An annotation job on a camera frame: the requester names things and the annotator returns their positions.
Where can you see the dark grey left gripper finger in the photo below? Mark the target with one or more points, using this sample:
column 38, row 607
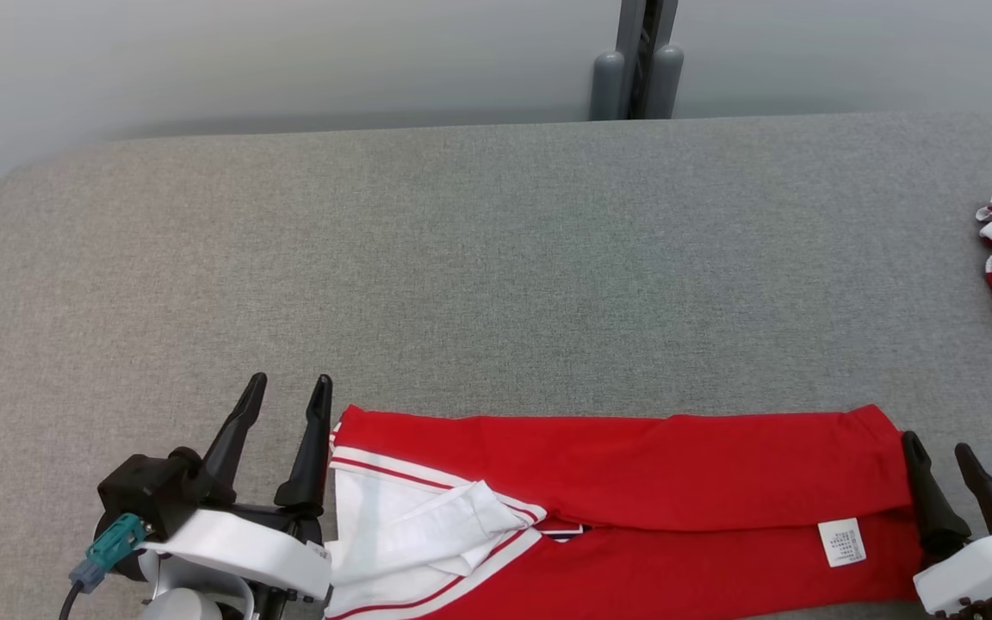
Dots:
column 311, row 456
column 238, row 430

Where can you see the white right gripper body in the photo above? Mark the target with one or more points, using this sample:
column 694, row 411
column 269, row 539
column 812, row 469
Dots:
column 987, row 564

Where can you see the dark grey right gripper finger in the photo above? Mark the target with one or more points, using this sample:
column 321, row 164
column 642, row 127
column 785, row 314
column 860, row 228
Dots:
column 935, row 508
column 991, row 499

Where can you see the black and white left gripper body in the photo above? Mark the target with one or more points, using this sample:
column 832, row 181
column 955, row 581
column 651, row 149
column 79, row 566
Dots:
column 238, row 542

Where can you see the red jersey with white trim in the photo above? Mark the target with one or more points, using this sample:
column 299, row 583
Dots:
column 677, row 474

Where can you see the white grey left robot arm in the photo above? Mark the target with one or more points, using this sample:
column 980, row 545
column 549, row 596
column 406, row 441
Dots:
column 195, row 603

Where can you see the grey metal frame post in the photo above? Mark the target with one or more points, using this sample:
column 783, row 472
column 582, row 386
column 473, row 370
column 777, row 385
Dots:
column 638, row 60

